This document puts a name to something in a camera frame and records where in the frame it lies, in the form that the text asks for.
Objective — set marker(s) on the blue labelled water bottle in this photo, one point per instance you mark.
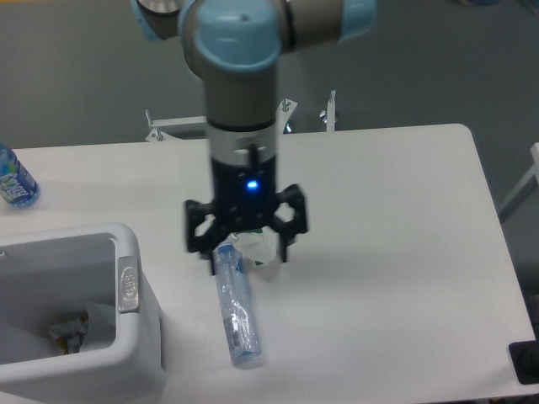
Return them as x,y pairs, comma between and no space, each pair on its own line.
18,187

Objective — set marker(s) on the white metal base frame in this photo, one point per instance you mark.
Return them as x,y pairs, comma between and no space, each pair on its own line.
290,118

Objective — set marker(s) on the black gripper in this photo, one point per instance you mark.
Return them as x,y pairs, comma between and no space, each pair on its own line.
244,199

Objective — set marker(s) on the crumpled white green wrapper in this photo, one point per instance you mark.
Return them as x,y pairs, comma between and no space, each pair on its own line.
257,246

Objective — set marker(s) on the black device at table edge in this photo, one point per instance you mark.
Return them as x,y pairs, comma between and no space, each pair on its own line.
524,357

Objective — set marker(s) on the crumpled trash inside can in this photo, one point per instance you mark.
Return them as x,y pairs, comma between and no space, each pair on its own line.
94,329

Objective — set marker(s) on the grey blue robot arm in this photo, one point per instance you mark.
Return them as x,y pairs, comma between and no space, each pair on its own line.
233,47

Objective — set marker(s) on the white frame at right edge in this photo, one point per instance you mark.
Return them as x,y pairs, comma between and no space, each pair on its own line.
524,187

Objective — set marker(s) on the empty clear plastic bottle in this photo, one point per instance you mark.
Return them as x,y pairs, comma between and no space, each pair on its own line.
239,322

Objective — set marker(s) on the white push-lid trash can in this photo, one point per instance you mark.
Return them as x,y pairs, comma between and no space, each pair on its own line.
48,277

